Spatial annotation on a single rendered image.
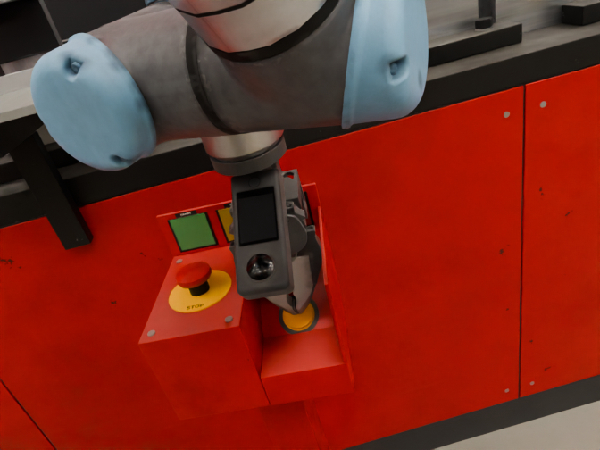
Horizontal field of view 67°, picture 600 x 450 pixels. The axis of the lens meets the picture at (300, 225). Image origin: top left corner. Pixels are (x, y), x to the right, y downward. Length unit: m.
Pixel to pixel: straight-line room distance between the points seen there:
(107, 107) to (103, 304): 0.61
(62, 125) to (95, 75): 0.05
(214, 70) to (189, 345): 0.31
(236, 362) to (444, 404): 0.73
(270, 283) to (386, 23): 0.24
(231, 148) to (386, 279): 0.52
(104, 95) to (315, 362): 0.34
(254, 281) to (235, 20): 0.24
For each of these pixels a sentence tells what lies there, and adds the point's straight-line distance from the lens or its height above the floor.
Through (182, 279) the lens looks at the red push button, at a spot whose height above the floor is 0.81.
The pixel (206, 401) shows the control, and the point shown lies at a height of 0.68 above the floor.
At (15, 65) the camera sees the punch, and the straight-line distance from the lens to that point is 0.88.
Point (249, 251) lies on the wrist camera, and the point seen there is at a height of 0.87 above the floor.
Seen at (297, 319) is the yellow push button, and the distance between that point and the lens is 0.54.
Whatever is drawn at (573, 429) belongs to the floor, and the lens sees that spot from 1.33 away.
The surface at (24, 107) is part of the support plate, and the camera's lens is 0.58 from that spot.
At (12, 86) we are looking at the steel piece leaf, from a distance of 0.78.
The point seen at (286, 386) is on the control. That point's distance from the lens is 0.52.
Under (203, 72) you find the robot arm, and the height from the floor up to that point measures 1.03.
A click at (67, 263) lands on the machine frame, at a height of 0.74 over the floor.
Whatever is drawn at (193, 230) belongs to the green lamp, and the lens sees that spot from 0.58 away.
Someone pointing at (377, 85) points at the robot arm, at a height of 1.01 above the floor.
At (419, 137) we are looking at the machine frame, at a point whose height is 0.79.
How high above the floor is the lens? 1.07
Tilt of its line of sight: 29 degrees down
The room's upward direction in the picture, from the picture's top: 15 degrees counter-clockwise
